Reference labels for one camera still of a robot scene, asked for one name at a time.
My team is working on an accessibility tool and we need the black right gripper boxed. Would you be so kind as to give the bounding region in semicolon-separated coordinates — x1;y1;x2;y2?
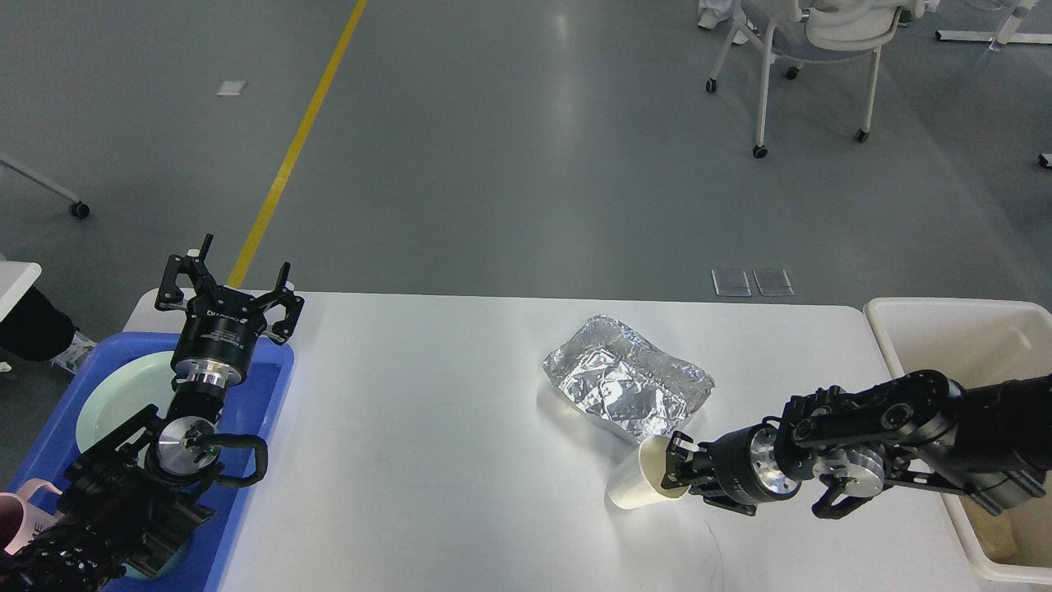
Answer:
662;426;801;516

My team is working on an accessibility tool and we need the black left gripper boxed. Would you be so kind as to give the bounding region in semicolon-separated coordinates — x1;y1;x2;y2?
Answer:
155;234;305;391

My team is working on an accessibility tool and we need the white paper cup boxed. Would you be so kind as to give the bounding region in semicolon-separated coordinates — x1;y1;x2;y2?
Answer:
606;435;689;510

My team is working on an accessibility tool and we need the mint green round plate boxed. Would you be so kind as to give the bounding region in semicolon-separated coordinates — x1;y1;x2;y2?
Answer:
76;351;174;452

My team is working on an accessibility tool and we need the aluminium foil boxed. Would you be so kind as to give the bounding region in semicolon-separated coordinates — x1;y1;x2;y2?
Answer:
542;314;715;442

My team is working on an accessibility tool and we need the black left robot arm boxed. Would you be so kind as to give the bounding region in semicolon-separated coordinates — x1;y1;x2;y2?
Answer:
2;234;304;591

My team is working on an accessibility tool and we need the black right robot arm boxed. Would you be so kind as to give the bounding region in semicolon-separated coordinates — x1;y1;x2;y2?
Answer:
658;370;1051;520

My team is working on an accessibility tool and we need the person in black trousers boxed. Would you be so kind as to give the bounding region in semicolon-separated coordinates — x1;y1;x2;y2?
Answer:
1;286;97;375

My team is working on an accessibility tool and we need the left floor socket plate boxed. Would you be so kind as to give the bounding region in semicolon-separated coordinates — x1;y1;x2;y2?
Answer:
711;269;752;298

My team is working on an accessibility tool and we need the floor socket plate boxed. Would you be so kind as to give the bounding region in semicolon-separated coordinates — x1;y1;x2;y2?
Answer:
753;269;796;298
711;269;752;298

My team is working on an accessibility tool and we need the white side table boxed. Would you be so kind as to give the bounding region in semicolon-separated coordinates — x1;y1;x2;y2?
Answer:
0;260;42;320

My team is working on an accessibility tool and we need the right floor socket plate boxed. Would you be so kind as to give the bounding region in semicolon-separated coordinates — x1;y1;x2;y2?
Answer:
753;269;796;298

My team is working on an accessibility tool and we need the pink HOME mug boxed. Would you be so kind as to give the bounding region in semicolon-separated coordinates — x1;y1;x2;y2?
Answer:
1;479;63;555

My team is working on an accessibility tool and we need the white plastic bin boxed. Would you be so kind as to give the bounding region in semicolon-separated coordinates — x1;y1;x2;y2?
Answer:
864;298;1051;591

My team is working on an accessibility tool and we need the white office chair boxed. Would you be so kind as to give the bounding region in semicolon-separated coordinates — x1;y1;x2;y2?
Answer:
705;1;939;159

